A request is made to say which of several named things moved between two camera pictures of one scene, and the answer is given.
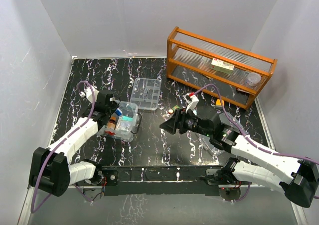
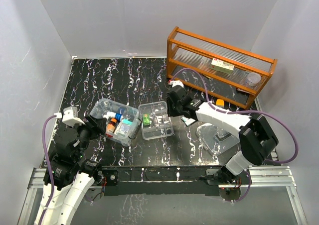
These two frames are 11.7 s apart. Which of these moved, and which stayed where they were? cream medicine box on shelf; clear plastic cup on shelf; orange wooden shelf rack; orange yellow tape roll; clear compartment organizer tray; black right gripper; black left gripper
Moved: black left gripper; clear compartment organizer tray; black right gripper
Stayed: clear plastic cup on shelf; orange wooden shelf rack; cream medicine box on shelf; orange yellow tape roll
